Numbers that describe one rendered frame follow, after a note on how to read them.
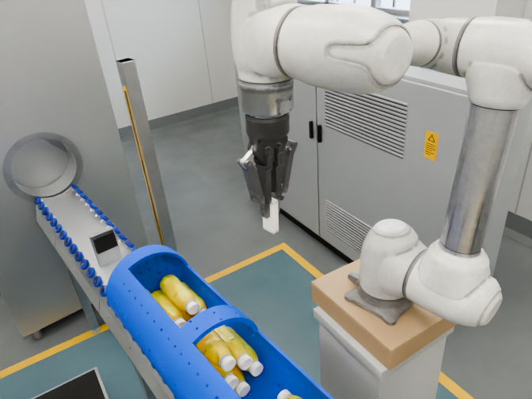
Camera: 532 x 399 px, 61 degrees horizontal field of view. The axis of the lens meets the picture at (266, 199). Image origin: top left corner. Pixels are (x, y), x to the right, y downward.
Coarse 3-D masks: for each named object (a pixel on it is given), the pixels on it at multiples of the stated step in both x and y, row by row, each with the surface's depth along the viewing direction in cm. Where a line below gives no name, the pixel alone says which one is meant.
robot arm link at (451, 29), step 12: (444, 24) 99; (456, 24) 98; (468, 24) 97; (444, 36) 98; (456, 36) 97; (444, 48) 99; (456, 48) 97; (432, 60) 100; (444, 60) 100; (456, 60) 99; (444, 72) 104; (456, 72) 101
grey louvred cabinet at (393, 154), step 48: (336, 96) 267; (384, 96) 235; (432, 96) 209; (336, 144) 283; (384, 144) 246; (432, 144) 218; (288, 192) 358; (336, 192) 301; (384, 192) 260; (432, 192) 229; (336, 240) 321; (432, 240) 240
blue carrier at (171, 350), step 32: (128, 256) 147; (160, 256) 156; (128, 288) 138; (192, 288) 160; (128, 320) 135; (160, 320) 124; (192, 320) 120; (224, 320) 119; (160, 352) 121; (192, 352) 113; (256, 352) 133; (192, 384) 109; (224, 384) 104; (256, 384) 130; (288, 384) 123
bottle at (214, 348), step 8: (208, 336) 123; (216, 336) 123; (200, 344) 123; (208, 344) 121; (216, 344) 120; (224, 344) 121; (208, 352) 120; (216, 352) 119; (224, 352) 119; (208, 360) 121; (216, 360) 119
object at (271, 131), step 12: (252, 120) 74; (264, 120) 73; (276, 120) 74; (288, 120) 76; (252, 132) 75; (264, 132) 74; (276, 132) 74; (288, 132) 77; (252, 144) 76; (264, 144) 77; (276, 144) 79; (264, 156) 78
